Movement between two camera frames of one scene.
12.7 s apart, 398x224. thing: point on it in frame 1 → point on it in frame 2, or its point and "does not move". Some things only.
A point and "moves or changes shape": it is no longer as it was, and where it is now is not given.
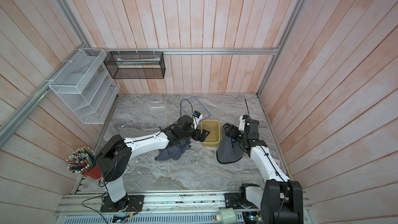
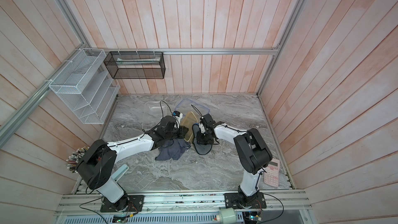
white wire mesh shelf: (84, 83) does not move
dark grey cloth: (173, 152) does not move
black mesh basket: (136, 65) does not move
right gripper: (234, 129) → (199, 140)
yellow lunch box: (213, 126) moves or changes shape
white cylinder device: (227, 215) does not move
